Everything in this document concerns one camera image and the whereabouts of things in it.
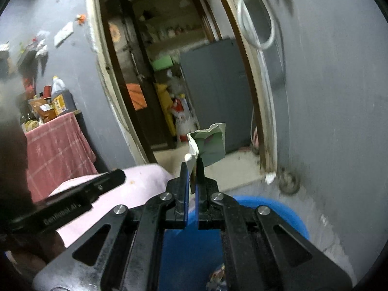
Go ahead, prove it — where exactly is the green plastic item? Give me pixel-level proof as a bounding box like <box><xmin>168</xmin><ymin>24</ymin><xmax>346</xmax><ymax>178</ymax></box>
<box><xmin>151</xmin><ymin>55</ymin><xmax>174</xmax><ymax>71</ymax></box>

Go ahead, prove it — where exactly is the blue plastic basin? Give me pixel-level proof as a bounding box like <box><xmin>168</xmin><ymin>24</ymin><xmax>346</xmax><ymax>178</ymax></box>
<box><xmin>158</xmin><ymin>195</ymin><xmax>310</xmax><ymax>291</ymax></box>

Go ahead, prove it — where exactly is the white plastic bag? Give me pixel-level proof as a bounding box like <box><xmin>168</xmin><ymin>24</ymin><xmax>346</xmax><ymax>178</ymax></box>
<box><xmin>35</xmin><ymin>30</ymin><xmax>50</xmax><ymax>59</ymax></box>

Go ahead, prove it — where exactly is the wooden storage shelf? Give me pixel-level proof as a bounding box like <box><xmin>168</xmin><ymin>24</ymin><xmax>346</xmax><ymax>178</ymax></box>
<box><xmin>130</xmin><ymin>0</ymin><xmax>222</xmax><ymax>46</ymax></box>

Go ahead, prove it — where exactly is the green and white wrapper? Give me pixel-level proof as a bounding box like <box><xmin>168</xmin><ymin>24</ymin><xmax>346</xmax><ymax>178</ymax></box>
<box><xmin>184</xmin><ymin>123</ymin><xmax>227</xmax><ymax>194</ymax></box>

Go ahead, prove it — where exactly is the cooking oil bottle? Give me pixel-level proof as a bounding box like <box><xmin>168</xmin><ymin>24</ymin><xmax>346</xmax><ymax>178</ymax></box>
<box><xmin>50</xmin><ymin>76</ymin><xmax>76</xmax><ymax>117</ymax></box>

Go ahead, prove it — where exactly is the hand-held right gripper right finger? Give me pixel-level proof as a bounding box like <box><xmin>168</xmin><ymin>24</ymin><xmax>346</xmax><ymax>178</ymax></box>
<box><xmin>195</xmin><ymin>158</ymin><xmax>354</xmax><ymax>291</ymax></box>

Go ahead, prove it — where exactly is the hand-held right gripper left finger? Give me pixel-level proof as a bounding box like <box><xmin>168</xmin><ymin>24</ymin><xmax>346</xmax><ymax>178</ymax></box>
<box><xmin>33</xmin><ymin>161</ymin><xmax>194</xmax><ymax>291</ymax></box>

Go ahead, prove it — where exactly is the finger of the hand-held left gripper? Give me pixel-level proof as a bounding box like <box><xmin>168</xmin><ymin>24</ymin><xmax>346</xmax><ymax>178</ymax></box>
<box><xmin>48</xmin><ymin>169</ymin><xmax>126</xmax><ymax>201</ymax></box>

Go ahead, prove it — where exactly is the wall shelf rack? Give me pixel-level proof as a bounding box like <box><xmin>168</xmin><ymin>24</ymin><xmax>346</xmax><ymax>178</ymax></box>
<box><xmin>16</xmin><ymin>44</ymin><xmax>40</xmax><ymax>67</ymax></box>

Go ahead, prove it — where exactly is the round floor drain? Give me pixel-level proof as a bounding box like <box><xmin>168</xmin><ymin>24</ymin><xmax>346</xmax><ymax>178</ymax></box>
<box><xmin>277</xmin><ymin>170</ymin><xmax>300</xmax><ymax>196</ymax></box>

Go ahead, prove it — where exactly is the dark brown door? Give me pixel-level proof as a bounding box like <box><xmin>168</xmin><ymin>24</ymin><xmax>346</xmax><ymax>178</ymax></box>
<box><xmin>100</xmin><ymin>0</ymin><xmax>176</xmax><ymax>150</ymax></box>

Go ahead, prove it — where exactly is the grey cabinet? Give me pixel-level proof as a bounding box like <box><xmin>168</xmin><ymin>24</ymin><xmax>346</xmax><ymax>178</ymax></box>
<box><xmin>180</xmin><ymin>38</ymin><xmax>261</xmax><ymax>155</ymax></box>

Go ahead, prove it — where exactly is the orange sauce jar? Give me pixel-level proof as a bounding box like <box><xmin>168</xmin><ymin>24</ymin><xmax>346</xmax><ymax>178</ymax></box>
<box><xmin>38</xmin><ymin>100</ymin><xmax>57</xmax><ymax>123</ymax></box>

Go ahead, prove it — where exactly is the yellow bag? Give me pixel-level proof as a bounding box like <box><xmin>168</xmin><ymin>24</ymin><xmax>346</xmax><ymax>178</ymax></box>
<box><xmin>154</xmin><ymin>82</ymin><xmax>178</xmax><ymax>137</ymax></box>

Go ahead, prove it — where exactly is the wooden door frame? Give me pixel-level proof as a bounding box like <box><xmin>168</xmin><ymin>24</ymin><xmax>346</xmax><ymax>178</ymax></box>
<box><xmin>83</xmin><ymin>0</ymin><xmax>279</xmax><ymax>173</ymax></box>

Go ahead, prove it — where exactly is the white wall switch panel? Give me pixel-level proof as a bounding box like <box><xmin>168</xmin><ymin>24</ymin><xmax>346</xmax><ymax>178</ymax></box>
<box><xmin>54</xmin><ymin>21</ymin><xmax>75</xmax><ymax>47</ymax></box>

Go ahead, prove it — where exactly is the white hose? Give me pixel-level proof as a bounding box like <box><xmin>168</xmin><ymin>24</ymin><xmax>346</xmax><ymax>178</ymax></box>
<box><xmin>226</xmin><ymin>0</ymin><xmax>284</xmax><ymax>50</ymax></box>

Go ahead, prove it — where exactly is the red and white bag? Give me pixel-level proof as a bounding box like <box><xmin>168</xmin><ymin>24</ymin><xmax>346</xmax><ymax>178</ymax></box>
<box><xmin>171</xmin><ymin>94</ymin><xmax>201</xmax><ymax>141</ymax></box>

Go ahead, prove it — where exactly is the orange paper sheet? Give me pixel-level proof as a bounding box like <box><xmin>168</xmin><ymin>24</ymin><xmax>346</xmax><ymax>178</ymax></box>
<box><xmin>126</xmin><ymin>82</ymin><xmax>148</xmax><ymax>110</ymax></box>

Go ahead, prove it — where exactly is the pink checked cloth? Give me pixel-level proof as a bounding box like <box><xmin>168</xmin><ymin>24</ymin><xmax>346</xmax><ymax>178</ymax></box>
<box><xmin>24</xmin><ymin>112</ymin><xmax>97</xmax><ymax>202</ymax></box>

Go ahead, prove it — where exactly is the pale pink blanket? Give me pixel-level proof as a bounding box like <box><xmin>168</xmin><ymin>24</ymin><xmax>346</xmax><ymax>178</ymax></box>
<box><xmin>45</xmin><ymin>163</ymin><xmax>182</xmax><ymax>247</ymax></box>

